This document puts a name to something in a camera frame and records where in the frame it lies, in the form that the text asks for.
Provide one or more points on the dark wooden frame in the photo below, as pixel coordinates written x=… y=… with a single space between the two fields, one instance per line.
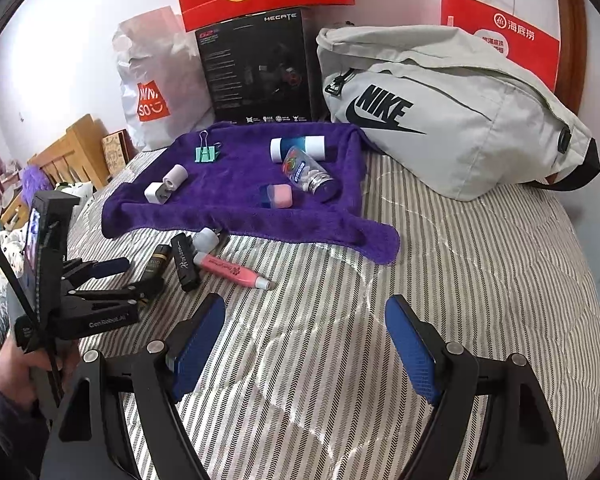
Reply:
x=572 y=35

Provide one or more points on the black gold lipstick tube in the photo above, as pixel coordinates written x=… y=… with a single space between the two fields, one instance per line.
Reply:
x=159 y=260

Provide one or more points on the clear candy bottle silver cap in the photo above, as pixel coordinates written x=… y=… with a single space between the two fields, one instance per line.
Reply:
x=302 y=170

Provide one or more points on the grey waist bag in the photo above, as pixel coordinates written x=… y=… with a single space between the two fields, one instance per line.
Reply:
x=460 y=125

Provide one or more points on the white plastic shopping bag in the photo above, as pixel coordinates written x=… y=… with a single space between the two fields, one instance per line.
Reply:
x=155 y=65

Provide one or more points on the pink blue small bottle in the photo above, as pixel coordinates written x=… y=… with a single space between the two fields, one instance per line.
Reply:
x=276 y=196

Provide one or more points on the purple towel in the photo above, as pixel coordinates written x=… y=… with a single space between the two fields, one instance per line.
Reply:
x=230 y=200

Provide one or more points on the small white cap bottle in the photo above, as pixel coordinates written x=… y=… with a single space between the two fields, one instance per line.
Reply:
x=207 y=239

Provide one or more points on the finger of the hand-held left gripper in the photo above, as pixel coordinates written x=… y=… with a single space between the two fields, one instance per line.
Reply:
x=140 y=291
x=107 y=266

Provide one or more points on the pink cosmetic tube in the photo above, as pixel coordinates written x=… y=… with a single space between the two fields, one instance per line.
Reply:
x=227 y=267

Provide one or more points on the light wooden furniture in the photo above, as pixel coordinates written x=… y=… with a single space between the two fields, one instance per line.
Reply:
x=77 y=150

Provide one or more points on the black product box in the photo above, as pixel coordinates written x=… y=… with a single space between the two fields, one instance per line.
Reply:
x=255 y=70

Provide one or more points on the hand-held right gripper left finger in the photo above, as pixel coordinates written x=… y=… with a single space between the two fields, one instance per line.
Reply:
x=195 y=350

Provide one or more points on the white charger plug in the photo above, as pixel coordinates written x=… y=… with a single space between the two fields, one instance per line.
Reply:
x=159 y=193

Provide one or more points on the green binder clip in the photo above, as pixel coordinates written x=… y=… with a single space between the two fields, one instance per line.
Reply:
x=206 y=152

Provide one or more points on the small white roll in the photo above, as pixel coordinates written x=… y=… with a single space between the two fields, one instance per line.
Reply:
x=175 y=177

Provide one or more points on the purple fluffy toy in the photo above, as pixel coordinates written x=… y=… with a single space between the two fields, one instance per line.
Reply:
x=36 y=180

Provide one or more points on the blue and white cylinder bottle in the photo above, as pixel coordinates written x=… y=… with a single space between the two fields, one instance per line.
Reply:
x=300 y=144

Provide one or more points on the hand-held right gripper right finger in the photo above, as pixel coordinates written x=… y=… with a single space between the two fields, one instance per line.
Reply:
x=412 y=350

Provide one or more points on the person's left hand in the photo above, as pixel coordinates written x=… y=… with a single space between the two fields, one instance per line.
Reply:
x=12 y=367

